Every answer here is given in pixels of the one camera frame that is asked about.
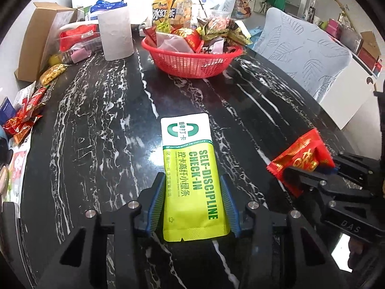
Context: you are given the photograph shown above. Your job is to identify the brown cardboard box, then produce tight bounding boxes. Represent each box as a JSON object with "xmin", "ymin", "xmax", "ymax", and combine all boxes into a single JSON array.
[{"xmin": 15, "ymin": 2, "xmax": 79, "ymax": 82}]

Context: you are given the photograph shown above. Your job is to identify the white pink printed packet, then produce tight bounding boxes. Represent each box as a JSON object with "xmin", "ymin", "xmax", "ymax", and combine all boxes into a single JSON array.
[{"xmin": 6, "ymin": 138, "xmax": 32, "ymax": 205}]

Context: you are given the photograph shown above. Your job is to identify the person's right hand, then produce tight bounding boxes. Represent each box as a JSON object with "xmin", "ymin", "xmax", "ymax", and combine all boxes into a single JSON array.
[{"xmin": 348, "ymin": 237, "xmax": 375, "ymax": 268}]

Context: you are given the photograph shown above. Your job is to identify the pink gift box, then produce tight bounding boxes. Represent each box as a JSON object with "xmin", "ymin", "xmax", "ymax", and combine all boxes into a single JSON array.
[{"xmin": 326, "ymin": 18, "xmax": 342, "ymax": 38}]

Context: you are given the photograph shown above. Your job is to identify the pile of red snack packets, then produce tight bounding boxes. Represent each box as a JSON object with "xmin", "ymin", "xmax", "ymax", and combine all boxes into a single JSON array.
[{"xmin": 3, "ymin": 86, "xmax": 49, "ymax": 145}]

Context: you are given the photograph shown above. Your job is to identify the red plastic basket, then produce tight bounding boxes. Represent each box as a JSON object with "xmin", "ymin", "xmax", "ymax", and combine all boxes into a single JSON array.
[{"xmin": 141, "ymin": 34, "xmax": 244, "ymax": 79}]

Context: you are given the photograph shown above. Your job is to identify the chair with light blue cover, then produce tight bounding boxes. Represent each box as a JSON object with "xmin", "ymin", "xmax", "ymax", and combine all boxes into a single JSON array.
[{"xmin": 251, "ymin": 7, "xmax": 352, "ymax": 103}]

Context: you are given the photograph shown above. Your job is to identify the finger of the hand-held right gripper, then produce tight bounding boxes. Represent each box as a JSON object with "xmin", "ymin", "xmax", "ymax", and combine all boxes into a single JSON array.
[
  {"xmin": 284, "ymin": 169, "xmax": 366, "ymax": 214},
  {"xmin": 323, "ymin": 153, "xmax": 379, "ymax": 187}
]

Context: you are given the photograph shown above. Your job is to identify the white toilet paper roll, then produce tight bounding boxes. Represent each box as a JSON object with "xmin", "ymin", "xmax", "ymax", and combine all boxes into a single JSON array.
[{"xmin": 99, "ymin": 6, "xmax": 135, "ymax": 61}]

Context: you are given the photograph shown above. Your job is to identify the yellow round object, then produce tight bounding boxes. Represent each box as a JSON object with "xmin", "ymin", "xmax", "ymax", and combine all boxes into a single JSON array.
[{"xmin": 48, "ymin": 53, "xmax": 65, "ymax": 67}]

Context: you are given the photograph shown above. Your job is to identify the blue tissue pack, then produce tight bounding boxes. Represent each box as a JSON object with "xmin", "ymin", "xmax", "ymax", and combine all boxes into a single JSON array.
[{"xmin": 90, "ymin": 0, "xmax": 127, "ymax": 17}]

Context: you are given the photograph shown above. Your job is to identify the clear box with red packet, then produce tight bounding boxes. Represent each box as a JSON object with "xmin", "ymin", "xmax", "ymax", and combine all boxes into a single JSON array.
[{"xmin": 58, "ymin": 23, "xmax": 103, "ymax": 55}]

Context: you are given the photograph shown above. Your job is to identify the patterned cloth bag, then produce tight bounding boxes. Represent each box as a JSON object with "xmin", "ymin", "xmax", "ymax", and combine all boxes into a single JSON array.
[{"xmin": 236, "ymin": 0, "xmax": 255, "ymax": 20}]

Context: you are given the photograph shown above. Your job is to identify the purple jar with white lid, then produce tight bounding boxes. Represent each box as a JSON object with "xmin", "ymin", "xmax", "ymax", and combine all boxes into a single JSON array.
[{"xmin": 0, "ymin": 96, "xmax": 17, "ymax": 125}]

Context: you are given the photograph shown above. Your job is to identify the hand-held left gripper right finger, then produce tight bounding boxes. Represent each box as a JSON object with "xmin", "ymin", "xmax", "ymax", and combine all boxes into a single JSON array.
[{"xmin": 220, "ymin": 174, "xmax": 353, "ymax": 289}]

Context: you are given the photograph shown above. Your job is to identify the white water bottle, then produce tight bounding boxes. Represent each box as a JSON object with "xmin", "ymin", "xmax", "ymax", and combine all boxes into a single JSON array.
[{"xmin": 183, "ymin": 0, "xmax": 208, "ymax": 19}]

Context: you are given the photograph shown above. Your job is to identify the white foil packet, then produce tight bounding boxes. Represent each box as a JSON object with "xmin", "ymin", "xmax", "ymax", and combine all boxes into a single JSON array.
[{"xmin": 15, "ymin": 81, "xmax": 37, "ymax": 109}]

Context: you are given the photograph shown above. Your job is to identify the red gold-print snack packet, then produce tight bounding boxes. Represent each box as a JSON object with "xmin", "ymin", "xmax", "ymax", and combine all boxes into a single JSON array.
[{"xmin": 267, "ymin": 128, "xmax": 336, "ymax": 197}]

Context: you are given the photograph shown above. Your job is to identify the green white drink sachet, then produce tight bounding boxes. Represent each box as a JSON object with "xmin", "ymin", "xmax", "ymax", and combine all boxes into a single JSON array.
[{"xmin": 160, "ymin": 113, "xmax": 231, "ymax": 243}]

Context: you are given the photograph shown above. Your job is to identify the white cabinet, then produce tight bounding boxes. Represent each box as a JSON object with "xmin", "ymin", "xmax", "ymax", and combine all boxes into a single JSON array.
[{"xmin": 316, "ymin": 51, "xmax": 382, "ymax": 130}]

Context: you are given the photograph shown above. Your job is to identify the round pink object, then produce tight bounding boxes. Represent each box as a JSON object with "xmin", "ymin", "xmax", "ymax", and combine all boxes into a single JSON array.
[{"xmin": 0, "ymin": 164, "xmax": 11, "ymax": 193}]

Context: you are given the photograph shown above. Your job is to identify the pink wrapped snack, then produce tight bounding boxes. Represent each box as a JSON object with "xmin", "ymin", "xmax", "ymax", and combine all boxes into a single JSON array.
[{"xmin": 71, "ymin": 50, "xmax": 92, "ymax": 64}]

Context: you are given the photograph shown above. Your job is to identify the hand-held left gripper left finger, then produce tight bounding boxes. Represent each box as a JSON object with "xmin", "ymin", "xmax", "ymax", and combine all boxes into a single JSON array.
[{"xmin": 32, "ymin": 172, "xmax": 167, "ymax": 289}]

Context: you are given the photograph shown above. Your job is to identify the iced tea bottle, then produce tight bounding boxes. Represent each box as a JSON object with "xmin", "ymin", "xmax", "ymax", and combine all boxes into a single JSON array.
[{"xmin": 151, "ymin": 0, "xmax": 193, "ymax": 29}]

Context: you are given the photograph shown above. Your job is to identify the golden snack bag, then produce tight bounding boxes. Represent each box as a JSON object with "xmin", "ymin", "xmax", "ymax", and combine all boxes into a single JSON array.
[{"xmin": 38, "ymin": 64, "xmax": 69, "ymax": 87}]

